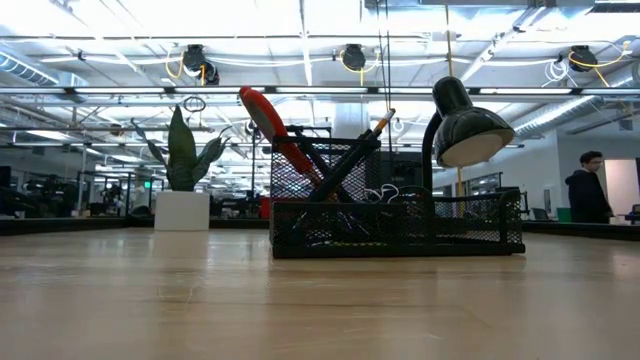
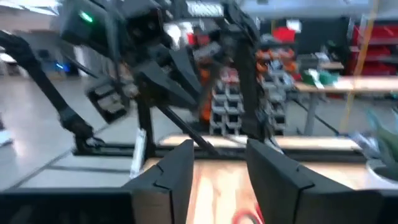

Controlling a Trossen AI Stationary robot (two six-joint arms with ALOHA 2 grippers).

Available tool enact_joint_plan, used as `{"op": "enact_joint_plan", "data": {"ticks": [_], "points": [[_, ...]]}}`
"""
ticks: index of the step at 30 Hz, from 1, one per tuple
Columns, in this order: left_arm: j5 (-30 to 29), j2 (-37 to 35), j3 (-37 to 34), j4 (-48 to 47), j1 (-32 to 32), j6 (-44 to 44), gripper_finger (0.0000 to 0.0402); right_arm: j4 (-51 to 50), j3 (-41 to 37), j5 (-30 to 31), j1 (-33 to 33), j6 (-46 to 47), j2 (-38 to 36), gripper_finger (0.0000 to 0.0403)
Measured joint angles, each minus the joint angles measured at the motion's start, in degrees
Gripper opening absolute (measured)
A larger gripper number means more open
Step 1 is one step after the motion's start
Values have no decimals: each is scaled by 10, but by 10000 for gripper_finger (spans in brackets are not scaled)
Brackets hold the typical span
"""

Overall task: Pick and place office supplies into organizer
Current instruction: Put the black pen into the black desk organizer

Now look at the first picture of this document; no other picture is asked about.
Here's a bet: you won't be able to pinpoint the red-handled scissors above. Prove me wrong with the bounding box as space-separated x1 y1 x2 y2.
238 85 325 190

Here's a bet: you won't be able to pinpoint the orange pencil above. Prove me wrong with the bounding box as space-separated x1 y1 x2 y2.
372 107 398 136

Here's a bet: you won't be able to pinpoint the black mesh desk organizer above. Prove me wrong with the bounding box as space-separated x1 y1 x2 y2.
268 136 527 260

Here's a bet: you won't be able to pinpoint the black monitor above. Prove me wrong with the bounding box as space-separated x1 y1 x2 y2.
380 151 426 191

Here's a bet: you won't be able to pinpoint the green plant in white pot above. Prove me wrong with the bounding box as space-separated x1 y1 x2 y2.
130 104 232 232

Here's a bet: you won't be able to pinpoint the black desk lamp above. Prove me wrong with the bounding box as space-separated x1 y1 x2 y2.
384 75 516 221

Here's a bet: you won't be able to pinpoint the person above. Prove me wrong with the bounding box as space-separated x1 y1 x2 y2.
564 150 615 225

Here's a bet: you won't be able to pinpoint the black hanging cable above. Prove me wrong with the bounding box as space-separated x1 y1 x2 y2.
375 0 394 154

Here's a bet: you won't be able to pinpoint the black aluminium table frame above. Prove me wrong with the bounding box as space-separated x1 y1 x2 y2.
0 215 640 242

